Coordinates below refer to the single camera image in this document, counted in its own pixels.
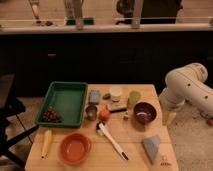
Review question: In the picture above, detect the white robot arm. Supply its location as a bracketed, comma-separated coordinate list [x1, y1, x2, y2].
[159, 63, 213, 126]

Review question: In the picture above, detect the dark red bowl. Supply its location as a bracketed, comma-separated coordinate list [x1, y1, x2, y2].
[133, 102, 157, 125]

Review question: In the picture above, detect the red orange bowl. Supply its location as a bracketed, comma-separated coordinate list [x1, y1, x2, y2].
[58, 132, 92, 165]

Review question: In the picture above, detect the light green cup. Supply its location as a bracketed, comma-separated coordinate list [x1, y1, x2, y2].
[127, 91, 141, 108]

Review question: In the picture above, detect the small seasoning bottle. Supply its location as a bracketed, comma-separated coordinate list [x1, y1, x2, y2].
[123, 111, 129, 121]

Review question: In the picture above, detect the white cup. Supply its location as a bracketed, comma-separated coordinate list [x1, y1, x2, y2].
[109, 86, 122, 102]

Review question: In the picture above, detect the small green lime toy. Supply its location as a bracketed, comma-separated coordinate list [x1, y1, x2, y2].
[102, 93, 111, 100]

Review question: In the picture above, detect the blue sponge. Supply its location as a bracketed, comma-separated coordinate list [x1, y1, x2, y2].
[89, 90, 100, 105]

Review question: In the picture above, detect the small metal cup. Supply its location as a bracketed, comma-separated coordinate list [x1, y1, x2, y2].
[86, 105, 97, 121]

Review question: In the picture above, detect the green plastic tray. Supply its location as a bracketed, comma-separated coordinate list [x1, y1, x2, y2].
[35, 81, 88, 128]

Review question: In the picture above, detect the bunch of dark grapes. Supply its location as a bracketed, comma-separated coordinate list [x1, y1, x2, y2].
[43, 106, 62, 123]

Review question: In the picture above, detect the black chair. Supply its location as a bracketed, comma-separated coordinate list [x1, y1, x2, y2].
[0, 74, 38, 168]

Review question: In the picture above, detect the black handled brush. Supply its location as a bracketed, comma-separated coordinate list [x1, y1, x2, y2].
[107, 103, 127, 113]

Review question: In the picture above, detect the white handled kitchen tool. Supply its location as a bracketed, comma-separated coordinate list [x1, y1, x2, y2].
[96, 122, 128, 160]

